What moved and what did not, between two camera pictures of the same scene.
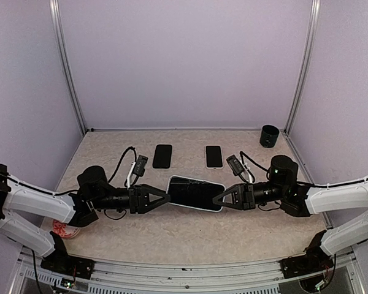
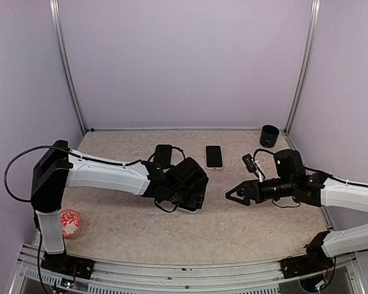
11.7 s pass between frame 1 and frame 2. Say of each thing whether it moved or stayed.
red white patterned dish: stayed
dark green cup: stayed
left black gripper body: moved
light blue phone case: moved
